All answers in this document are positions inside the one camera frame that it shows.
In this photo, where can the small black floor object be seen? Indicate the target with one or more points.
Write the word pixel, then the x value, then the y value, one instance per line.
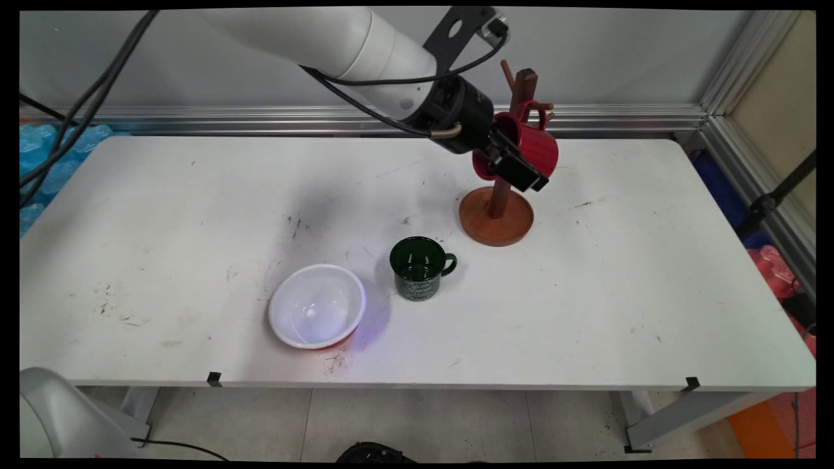
pixel 798 309

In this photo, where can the red enamel mug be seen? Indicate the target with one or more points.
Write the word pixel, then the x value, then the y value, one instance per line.
pixel 541 146

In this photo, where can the orange floor mat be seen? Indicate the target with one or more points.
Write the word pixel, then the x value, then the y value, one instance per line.
pixel 759 433

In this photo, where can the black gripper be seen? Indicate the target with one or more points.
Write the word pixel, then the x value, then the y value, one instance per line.
pixel 459 117

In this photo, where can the black round floor object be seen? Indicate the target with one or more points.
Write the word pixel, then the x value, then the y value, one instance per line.
pixel 374 453

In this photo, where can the blue box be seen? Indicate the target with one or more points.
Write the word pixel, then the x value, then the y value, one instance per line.
pixel 717 185

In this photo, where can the horizontal aluminium frame rail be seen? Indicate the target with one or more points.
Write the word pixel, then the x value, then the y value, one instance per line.
pixel 619 120

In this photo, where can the white bowl with red outside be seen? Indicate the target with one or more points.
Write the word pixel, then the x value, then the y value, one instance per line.
pixel 316 306

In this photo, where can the slanted aluminium frame rail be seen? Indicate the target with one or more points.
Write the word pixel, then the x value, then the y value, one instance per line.
pixel 782 225

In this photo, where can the grey table leg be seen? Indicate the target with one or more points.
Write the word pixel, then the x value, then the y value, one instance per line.
pixel 138 404
pixel 677 417

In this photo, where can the red plastic bag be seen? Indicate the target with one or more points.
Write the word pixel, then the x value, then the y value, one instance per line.
pixel 769 267

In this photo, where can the upright aluminium frame post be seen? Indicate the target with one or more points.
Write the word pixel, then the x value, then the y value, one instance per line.
pixel 743 71

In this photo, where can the black tripod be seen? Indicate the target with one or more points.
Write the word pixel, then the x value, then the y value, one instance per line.
pixel 762 203

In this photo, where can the blue bubble wrap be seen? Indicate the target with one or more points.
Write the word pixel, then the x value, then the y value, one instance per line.
pixel 45 163

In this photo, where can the dark green enamel mug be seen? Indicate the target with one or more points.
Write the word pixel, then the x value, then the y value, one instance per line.
pixel 420 283

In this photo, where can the brown wooden mug tree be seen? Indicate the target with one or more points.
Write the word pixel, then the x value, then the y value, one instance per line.
pixel 495 225

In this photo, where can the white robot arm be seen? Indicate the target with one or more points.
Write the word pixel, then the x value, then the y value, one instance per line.
pixel 339 39

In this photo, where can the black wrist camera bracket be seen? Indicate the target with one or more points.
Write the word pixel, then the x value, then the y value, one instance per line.
pixel 466 29

